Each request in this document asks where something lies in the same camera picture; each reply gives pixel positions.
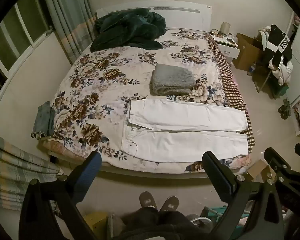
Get cream table lamp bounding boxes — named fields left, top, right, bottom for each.
left=220, top=21, right=231, bottom=36

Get chair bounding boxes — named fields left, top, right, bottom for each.
left=250, top=62, right=289, bottom=99

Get large cardboard box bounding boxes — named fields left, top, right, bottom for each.
left=232, top=32, right=264, bottom=71

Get white framed window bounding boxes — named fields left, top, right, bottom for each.
left=0, top=0, right=53, bottom=79

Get yellow box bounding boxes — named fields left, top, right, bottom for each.
left=84, top=211, right=108, bottom=235

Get dark green fleece blanket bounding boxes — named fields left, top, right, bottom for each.
left=90, top=8, right=167, bottom=52

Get person's right grey slipper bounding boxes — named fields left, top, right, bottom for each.
left=159, top=196, right=180, bottom=212

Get bed with floral cover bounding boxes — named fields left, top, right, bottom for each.
left=41, top=29, right=252, bottom=174

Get person's dark trouser legs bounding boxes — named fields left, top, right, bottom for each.
left=112, top=206, right=215, bottom=240

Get white bed headboard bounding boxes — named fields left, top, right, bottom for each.
left=96, top=0, right=212, bottom=33

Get person's left grey slipper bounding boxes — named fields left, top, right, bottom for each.
left=139, top=191, right=157, bottom=209

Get white pants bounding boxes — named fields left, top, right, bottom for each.
left=121, top=99, right=249, bottom=163

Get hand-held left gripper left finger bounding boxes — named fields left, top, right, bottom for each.
left=19, top=151, right=103, bottom=240

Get pair of green shoes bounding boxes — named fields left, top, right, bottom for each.
left=277, top=99, right=292, bottom=120

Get green striped curtain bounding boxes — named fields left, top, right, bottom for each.
left=41, top=0, right=98, bottom=64
left=0, top=129, right=64, bottom=212

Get white nightstand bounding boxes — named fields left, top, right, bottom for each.
left=210, top=32, right=241, bottom=65

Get person's grey slipper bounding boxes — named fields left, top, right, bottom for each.
left=159, top=196, right=180, bottom=212
left=139, top=191, right=157, bottom=209

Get folded blue jeans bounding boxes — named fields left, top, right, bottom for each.
left=31, top=101, right=56, bottom=139

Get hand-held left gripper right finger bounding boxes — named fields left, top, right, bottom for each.
left=202, top=151, right=284, bottom=240

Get brown checked bed sheet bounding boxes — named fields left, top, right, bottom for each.
left=204, top=33, right=256, bottom=153

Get small cardboard box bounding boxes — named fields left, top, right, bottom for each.
left=247, top=159, right=273, bottom=182

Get grey folded blanket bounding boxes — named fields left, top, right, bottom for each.
left=150, top=64, right=197, bottom=96

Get bed frame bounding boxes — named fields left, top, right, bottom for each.
left=47, top=150, right=243, bottom=179

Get teal plastic crate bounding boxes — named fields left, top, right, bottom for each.
left=202, top=206, right=250, bottom=228

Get black and white jacket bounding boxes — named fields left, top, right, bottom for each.
left=265, top=24, right=293, bottom=69

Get white garment on chair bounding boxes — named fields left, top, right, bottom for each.
left=269, top=55, right=293, bottom=85

